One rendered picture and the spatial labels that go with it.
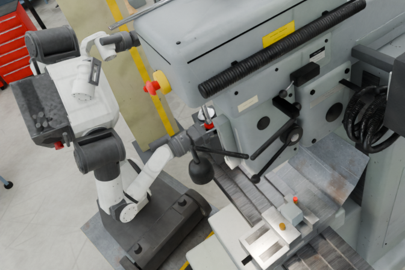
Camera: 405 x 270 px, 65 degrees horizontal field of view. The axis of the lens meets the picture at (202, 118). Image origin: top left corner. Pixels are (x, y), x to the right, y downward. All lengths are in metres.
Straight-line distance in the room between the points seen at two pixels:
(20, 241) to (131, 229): 1.49
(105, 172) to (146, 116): 1.88
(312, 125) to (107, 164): 0.67
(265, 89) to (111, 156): 0.57
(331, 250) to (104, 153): 0.88
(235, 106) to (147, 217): 1.38
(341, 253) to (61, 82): 1.15
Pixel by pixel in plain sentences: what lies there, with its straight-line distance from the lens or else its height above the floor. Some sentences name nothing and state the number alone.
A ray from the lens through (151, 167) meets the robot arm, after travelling 1.29.
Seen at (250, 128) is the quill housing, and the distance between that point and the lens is 0.89.
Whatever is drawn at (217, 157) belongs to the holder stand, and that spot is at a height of 1.02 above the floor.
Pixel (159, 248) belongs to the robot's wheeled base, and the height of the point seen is 0.58.
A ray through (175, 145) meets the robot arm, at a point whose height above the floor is 1.28.
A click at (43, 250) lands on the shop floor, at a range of 3.15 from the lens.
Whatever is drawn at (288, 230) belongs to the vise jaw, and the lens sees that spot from 1.25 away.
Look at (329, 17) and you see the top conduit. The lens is 0.81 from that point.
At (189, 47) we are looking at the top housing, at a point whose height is 1.88.
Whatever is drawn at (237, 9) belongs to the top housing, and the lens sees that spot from 0.71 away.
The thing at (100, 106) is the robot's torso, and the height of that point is 1.59.
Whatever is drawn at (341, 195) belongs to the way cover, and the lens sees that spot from 1.48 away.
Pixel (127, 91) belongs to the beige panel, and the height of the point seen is 0.72.
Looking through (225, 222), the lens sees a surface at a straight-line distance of 1.51.
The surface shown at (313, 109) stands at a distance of 1.00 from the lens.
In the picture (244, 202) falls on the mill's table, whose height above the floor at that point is 0.97.
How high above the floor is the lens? 2.19
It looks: 41 degrees down
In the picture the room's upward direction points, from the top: 19 degrees counter-clockwise
